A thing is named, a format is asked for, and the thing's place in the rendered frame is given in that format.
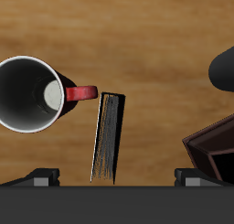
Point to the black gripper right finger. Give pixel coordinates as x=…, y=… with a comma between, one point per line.
x=195, y=176

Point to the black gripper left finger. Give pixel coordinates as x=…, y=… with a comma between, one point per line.
x=42, y=176

